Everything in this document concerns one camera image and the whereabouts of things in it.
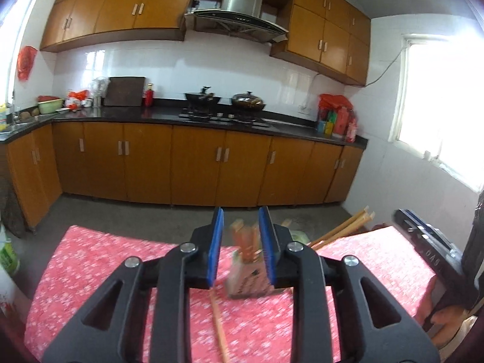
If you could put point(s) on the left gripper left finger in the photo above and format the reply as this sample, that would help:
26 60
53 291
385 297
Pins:
143 302

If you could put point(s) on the person's right hand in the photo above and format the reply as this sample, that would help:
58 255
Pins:
451 319

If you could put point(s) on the perforated metal chopstick holder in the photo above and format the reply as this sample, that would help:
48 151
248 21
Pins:
247 279

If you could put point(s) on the lidded wok on stove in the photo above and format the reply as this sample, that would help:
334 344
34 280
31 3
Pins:
247 102

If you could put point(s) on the green basin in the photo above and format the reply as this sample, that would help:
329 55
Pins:
49 106

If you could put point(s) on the gas stove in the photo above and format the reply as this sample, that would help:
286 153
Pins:
223 118

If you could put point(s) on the red bag on counter right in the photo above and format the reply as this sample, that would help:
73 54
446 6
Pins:
334 102

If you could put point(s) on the red condiment bottles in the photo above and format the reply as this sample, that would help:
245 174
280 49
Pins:
346 125

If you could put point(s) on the red floral tablecloth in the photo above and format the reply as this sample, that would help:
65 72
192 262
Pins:
257 329

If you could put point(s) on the upper wooden cabinets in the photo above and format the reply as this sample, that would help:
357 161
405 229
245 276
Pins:
331 37

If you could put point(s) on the white plastic bucket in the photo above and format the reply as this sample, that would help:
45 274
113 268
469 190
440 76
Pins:
8 257

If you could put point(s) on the wooden cabinets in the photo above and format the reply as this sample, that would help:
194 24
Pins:
173 165
331 37

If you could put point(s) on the lower wooden cabinets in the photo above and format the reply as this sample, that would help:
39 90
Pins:
173 165

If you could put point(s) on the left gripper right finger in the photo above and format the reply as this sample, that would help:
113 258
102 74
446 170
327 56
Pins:
372 325

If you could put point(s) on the steel range hood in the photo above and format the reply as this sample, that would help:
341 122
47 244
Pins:
255 20

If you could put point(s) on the red hanging plastic bag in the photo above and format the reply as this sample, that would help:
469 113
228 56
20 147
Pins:
25 62

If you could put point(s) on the black countertop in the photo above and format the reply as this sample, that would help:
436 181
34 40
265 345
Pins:
176 113

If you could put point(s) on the window left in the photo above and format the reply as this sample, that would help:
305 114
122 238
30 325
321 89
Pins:
12 30

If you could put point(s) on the red bottle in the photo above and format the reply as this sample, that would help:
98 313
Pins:
148 97

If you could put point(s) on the window right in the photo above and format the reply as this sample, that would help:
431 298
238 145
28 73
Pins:
439 114

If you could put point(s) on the wooden chopstick on table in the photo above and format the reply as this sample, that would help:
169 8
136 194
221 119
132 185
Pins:
220 333

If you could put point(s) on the window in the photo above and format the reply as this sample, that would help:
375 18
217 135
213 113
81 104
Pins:
12 30
439 114

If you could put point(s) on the red white plastic bag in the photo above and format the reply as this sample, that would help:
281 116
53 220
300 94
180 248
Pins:
77 100

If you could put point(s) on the dark wooden cutting board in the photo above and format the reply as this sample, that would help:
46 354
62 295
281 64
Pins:
124 91

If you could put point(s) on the black wok on stove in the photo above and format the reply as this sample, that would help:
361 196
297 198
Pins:
203 101

